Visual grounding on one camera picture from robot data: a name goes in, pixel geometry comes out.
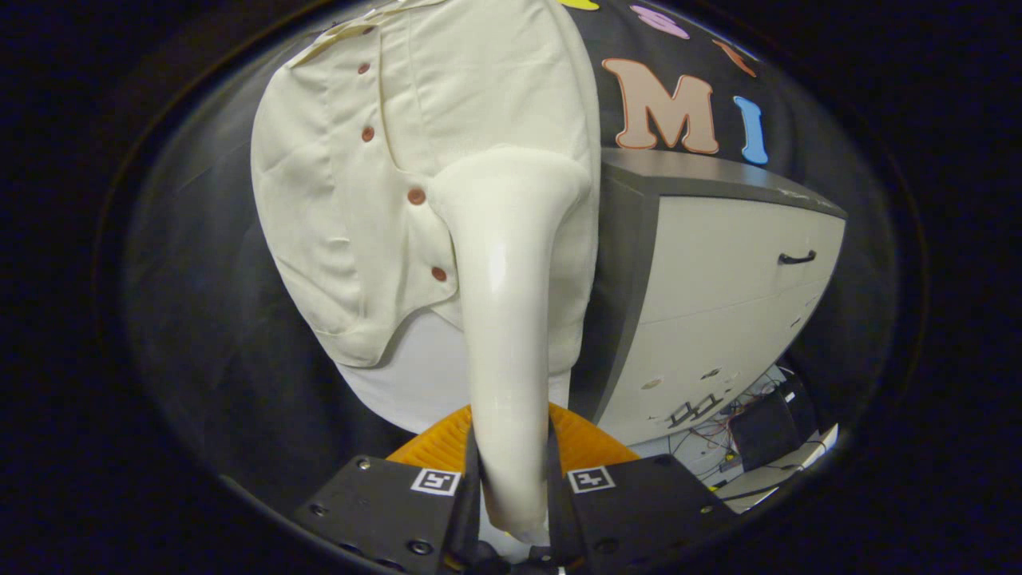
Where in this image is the grey and cream cabinet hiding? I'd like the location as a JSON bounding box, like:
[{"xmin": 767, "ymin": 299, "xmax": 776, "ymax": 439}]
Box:
[{"xmin": 568, "ymin": 148, "xmax": 848, "ymax": 447}]

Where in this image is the black box on floor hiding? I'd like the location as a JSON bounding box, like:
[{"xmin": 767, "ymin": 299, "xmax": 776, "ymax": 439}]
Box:
[{"xmin": 730, "ymin": 390, "xmax": 817, "ymax": 474}]

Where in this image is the white garment steamer head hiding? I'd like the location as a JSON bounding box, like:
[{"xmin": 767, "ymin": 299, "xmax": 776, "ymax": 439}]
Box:
[{"xmin": 427, "ymin": 146, "xmax": 593, "ymax": 545}]

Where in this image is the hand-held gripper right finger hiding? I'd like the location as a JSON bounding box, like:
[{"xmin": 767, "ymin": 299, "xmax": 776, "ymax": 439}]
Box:
[{"xmin": 546, "ymin": 401, "xmax": 737, "ymax": 574}]

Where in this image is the cream button-up shirt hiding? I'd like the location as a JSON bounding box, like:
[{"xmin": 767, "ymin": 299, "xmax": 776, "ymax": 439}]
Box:
[{"xmin": 251, "ymin": 0, "xmax": 602, "ymax": 376}]

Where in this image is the black backdrop cloth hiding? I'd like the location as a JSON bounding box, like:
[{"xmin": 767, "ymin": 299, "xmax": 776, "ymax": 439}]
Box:
[{"xmin": 120, "ymin": 0, "xmax": 899, "ymax": 512}]

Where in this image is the tangle of floor cables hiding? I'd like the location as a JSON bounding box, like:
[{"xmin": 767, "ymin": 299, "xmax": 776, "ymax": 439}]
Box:
[{"xmin": 669, "ymin": 363, "xmax": 799, "ymax": 488}]

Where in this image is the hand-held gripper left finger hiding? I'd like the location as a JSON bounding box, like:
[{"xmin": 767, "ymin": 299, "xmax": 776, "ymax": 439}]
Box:
[{"xmin": 291, "ymin": 403, "xmax": 481, "ymax": 575}]

